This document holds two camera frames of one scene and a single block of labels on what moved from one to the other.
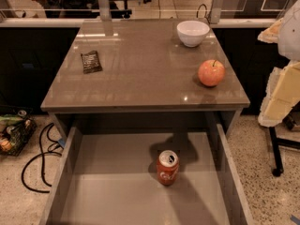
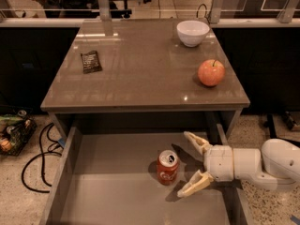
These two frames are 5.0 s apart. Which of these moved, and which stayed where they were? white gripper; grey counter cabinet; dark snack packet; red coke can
Moved: white gripper
Stayed: red coke can; dark snack packet; grey counter cabinet
